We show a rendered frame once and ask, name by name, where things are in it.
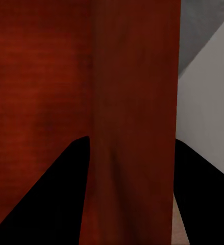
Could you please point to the storage box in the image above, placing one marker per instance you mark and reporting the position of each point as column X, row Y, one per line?
column 107, row 69

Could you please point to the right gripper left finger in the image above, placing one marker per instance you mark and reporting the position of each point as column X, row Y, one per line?
column 51, row 212

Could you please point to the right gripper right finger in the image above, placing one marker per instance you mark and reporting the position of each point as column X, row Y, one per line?
column 199, row 191

